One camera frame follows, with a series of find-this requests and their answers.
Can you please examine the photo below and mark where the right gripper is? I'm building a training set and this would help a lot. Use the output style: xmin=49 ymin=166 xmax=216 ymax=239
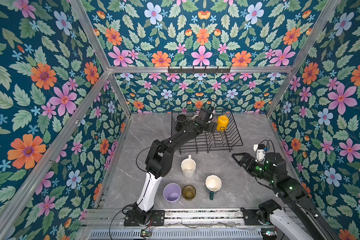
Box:
xmin=231 ymin=153 xmax=276 ymax=185

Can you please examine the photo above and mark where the yellow mug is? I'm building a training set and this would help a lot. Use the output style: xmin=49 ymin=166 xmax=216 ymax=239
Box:
xmin=217 ymin=115 xmax=230 ymax=132

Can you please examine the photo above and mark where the black mug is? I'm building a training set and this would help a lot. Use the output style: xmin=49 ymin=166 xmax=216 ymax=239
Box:
xmin=176 ymin=114 xmax=188 ymax=132

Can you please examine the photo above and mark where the cream mug green handle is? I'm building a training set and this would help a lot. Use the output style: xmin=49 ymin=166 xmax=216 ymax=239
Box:
xmin=205 ymin=175 xmax=222 ymax=201

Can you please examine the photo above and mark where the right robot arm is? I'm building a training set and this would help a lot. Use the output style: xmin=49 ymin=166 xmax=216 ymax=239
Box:
xmin=232 ymin=152 xmax=339 ymax=240

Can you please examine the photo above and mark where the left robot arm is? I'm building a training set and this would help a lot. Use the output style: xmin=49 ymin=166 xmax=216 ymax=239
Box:
xmin=132 ymin=107 xmax=217 ymax=225

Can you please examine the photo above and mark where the olive green glass cup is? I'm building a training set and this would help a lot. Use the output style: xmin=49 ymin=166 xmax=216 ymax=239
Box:
xmin=182 ymin=185 xmax=197 ymax=201

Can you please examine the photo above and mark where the lilac plastic cup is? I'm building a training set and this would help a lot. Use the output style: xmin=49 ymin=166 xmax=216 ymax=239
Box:
xmin=163 ymin=183 xmax=182 ymax=204

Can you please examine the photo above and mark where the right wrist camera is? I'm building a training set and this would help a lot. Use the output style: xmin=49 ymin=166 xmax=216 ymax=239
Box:
xmin=254 ymin=144 xmax=266 ymax=163

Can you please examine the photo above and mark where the black wire dish rack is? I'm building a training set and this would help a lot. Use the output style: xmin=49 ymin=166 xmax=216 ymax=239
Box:
xmin=179 ymin=108 xmax=243 ymax=154

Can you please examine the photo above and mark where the black wall hook rail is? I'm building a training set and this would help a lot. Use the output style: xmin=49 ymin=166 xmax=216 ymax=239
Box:
xmin=167 ymin=66 xmax=231 ymax=75

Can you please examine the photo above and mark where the cream mug with handle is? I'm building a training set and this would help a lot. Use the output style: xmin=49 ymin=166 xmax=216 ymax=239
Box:
xmin=181 ymin=155 xmax=196 ymax=178

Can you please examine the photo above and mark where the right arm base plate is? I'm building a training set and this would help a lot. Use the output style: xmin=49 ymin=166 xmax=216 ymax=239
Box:
xmin=240 ymin=207 xmax=283 ymax=226

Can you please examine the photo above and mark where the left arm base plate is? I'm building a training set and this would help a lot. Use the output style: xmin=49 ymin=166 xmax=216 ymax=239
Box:
xmin=124 ymin=210 xmax=166 ymax=227

